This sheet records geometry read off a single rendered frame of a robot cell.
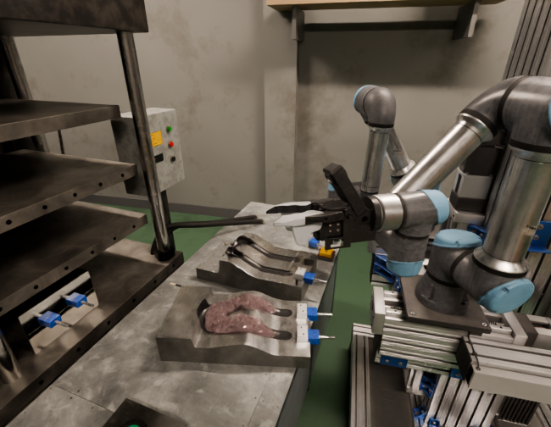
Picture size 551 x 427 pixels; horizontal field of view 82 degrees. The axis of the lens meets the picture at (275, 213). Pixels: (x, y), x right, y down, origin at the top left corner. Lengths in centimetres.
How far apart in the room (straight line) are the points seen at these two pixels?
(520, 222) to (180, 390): 101
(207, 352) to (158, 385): 17
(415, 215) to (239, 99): 287
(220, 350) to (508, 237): 86
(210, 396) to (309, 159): 262
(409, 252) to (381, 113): 68
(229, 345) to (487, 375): 74
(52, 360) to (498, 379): 138
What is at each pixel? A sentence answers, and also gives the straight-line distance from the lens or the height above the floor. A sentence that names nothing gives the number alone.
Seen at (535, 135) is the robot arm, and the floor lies 158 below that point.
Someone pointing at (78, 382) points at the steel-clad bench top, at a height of 80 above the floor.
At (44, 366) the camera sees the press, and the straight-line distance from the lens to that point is 142.
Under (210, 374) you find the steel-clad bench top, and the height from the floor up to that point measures 80.
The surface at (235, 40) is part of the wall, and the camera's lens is 337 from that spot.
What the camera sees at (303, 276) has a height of 91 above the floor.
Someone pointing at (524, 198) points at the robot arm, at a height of 145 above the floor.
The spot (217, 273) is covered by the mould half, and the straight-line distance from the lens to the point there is 146.
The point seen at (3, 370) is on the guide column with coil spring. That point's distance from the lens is 139.
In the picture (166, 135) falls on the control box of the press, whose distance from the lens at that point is 181.
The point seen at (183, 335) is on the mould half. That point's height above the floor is 91.
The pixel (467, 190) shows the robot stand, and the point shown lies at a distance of 122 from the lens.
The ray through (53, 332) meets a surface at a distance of 148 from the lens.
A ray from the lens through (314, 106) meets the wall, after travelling 322.
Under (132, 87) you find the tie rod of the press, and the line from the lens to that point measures 148.
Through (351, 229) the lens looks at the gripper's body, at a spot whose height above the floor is 142.
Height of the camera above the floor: 172
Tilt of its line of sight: 26 degrees down
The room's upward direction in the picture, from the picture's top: straight up
